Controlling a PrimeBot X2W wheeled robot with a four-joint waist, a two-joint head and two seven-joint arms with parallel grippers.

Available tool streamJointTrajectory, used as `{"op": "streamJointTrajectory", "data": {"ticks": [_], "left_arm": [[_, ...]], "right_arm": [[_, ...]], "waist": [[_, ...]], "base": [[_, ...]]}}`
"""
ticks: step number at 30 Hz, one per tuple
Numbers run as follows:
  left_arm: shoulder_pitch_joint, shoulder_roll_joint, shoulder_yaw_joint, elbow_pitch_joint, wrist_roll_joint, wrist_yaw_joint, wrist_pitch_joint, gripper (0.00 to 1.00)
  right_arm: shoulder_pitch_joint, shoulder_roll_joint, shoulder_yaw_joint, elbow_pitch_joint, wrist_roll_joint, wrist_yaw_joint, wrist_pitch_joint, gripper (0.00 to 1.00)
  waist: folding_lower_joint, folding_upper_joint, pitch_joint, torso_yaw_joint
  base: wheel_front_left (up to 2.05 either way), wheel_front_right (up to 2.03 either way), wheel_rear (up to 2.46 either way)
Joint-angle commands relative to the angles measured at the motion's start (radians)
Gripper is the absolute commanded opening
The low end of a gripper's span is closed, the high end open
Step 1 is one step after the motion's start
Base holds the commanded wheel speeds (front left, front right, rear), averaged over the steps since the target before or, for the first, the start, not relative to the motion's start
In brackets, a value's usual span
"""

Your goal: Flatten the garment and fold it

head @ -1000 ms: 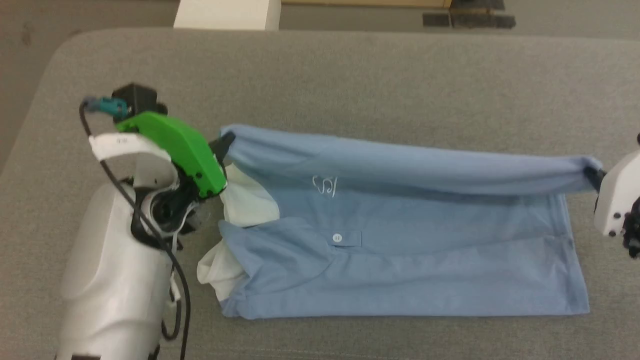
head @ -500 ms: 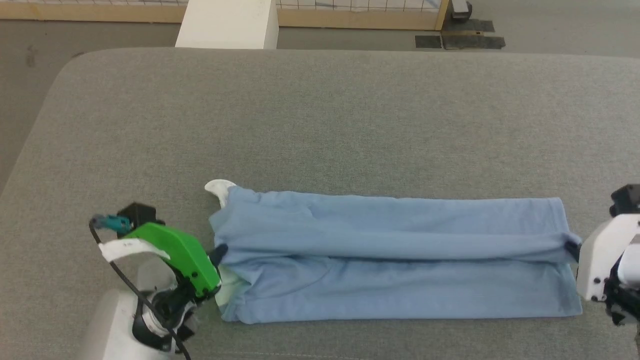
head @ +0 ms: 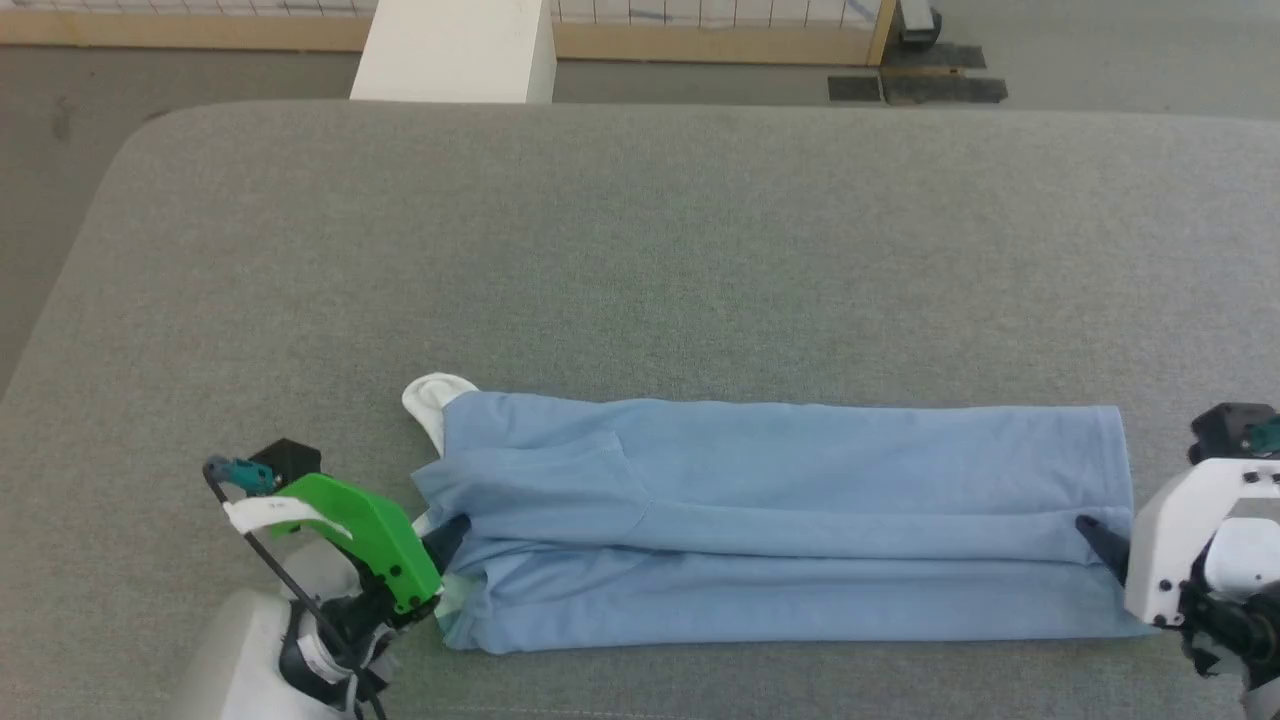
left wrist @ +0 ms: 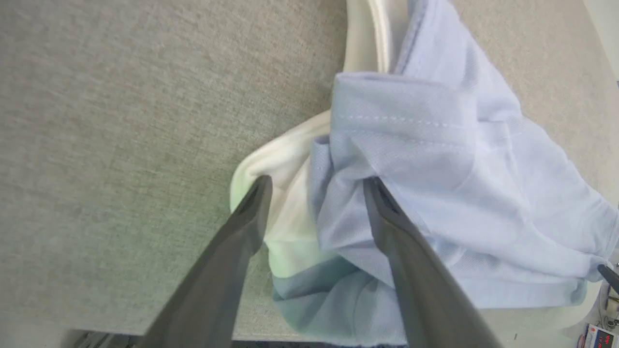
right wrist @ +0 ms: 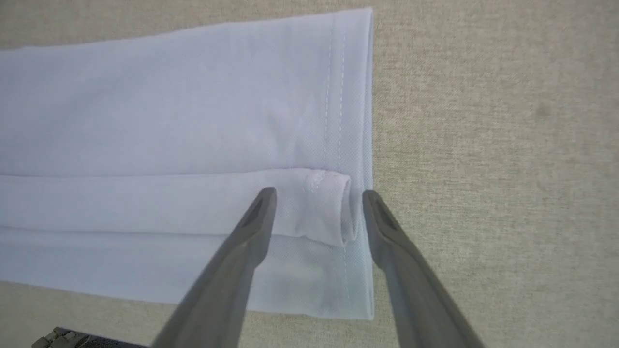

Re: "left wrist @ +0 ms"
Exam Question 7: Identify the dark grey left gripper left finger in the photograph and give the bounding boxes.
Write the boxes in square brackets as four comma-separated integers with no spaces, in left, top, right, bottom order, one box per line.
[139,175,274,348]

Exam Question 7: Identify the small box with red digits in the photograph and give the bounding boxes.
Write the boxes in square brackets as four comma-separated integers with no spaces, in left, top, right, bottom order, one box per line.
[582,325,619,348]

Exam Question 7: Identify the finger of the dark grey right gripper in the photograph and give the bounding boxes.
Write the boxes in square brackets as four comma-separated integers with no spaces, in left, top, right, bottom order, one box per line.
[597,263,619,294]

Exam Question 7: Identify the light blue shirt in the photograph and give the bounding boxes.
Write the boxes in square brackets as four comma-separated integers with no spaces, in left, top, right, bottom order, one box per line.
[229,0,619,347]

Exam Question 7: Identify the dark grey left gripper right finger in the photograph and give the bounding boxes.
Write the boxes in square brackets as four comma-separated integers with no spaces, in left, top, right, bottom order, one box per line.
[363,176,504,348]

